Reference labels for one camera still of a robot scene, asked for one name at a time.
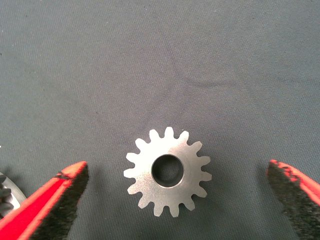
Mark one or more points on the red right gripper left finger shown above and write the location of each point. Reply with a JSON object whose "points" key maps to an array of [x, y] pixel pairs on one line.
{"points": [[45, 207]]}

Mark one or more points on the dark grey table cloth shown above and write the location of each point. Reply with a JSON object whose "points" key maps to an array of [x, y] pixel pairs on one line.
{"points": [[160, 62]]}

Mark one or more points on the round metal plate with hole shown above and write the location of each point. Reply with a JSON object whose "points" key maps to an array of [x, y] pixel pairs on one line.
{"points": [[18, 197]]}

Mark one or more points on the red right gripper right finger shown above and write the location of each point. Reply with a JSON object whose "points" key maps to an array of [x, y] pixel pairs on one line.
{"points": [[300, 200]]}

